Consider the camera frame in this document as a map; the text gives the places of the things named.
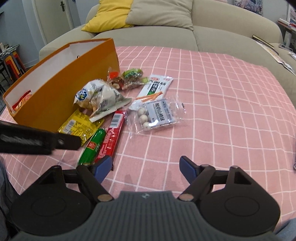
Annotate dark book on sofa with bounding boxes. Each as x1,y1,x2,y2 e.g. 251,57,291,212
252,35,274,49

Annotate anime poster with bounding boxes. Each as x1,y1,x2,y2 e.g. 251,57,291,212
234,0,263,16

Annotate yellow snack packet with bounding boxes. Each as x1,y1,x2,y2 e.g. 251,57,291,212
58,109,104,146

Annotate beige cushion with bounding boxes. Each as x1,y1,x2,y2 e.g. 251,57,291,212
126,0,193,30

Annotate green sausage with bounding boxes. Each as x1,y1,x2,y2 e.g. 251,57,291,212
78,128,106,165

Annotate magazine on sofa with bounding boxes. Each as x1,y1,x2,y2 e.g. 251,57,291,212
256,41,295,75

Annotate clear packet with white balls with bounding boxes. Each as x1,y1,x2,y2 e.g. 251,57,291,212
126,96,187,137

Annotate white door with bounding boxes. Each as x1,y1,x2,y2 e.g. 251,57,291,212
31,0,74,45

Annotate red orange fries snack bag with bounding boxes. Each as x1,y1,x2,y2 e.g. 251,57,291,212
12,90,32,112

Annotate beige sofa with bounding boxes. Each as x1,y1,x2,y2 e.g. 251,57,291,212
39,1,295,103

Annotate white green stick-snack packet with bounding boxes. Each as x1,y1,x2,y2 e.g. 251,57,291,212
129,74,174,110

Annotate red green candy packet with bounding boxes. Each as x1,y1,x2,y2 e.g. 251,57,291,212
107,67,149,90

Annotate yellow cushion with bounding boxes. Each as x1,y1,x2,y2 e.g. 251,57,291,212
82,0,134,33

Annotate pink checked tablecloth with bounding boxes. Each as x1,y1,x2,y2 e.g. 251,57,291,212
0,46,296,232

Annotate red sausage stick packet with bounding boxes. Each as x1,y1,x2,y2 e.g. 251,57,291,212
95,110,126,162

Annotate white blue snack bag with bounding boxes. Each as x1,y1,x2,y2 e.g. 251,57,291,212
73,79,132,123

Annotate stacked colourful stools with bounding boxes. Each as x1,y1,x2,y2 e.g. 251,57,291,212
1,44,26,82

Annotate orange cardboard box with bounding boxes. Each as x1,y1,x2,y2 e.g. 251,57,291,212
3,38,119,132

